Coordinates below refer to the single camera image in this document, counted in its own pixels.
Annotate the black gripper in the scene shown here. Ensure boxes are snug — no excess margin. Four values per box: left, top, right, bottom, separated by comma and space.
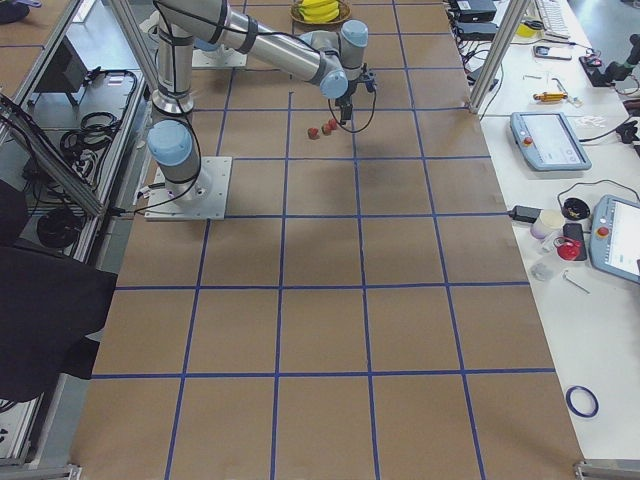
337, 63, 376, 125

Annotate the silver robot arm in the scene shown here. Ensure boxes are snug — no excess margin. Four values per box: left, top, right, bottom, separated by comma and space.
147, 1, 377, 203

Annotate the yellow banana bunch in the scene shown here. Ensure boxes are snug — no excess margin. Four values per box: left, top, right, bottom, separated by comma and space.
292, 0, 340, 24

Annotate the brown wicker basket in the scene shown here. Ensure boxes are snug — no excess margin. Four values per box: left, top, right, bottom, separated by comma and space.
290, 0, 351, 25

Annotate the yellow tape roll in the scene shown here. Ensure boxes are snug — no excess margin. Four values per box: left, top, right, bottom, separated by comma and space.
516, 21, 539, 38

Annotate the upper grey teach pendant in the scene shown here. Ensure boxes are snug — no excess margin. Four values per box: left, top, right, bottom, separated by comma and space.
509, 112, 592, 171

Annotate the grey teach pendant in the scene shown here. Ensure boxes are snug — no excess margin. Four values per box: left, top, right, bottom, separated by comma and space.
588, 195, 640, 284
509, 112, 592, 171

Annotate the black power adapter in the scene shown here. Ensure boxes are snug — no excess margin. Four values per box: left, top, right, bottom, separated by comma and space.
508, 205, 542, 224

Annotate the white keyboard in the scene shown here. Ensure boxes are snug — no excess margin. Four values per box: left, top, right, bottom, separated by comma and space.
533, 0, 571, 40

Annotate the white round cup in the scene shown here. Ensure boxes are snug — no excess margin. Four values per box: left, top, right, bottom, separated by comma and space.
530, 209, 565, 240

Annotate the black round dish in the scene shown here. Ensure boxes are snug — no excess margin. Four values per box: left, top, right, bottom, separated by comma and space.
561, 197, 591, 221

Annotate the silver hex key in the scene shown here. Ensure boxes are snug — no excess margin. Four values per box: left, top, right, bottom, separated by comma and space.
562, 270, 591, 295

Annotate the black monitor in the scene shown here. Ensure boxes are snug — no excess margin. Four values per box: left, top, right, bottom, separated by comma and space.
34, 36, 89, 106

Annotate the lower grey teach pendant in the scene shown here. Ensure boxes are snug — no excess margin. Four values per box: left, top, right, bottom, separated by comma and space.
588, 195, 640, 284

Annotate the black cloth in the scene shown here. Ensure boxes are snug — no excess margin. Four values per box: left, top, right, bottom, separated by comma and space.
1, 182, 117, 402

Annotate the blue tape roll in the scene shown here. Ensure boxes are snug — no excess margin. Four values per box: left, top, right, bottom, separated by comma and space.
565, 385, 600, 419

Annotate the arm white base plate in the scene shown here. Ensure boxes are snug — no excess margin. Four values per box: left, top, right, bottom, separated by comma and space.
143, 156, 232, 221
192, 46, 247, 69

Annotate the aluminium frame post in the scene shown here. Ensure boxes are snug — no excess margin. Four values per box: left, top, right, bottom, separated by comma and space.
468, 0, 529, 114

